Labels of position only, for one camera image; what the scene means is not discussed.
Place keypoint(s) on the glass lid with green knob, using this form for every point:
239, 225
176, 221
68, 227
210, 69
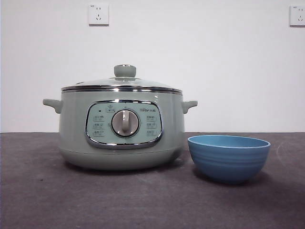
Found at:
125, 71

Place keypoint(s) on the pale green electric steamer pot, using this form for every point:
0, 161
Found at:
76, 133

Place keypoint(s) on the blue ribbed bowl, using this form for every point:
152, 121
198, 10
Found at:
228, 164

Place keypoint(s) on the white wall socket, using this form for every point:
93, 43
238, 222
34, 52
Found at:
297, 15
98, 14

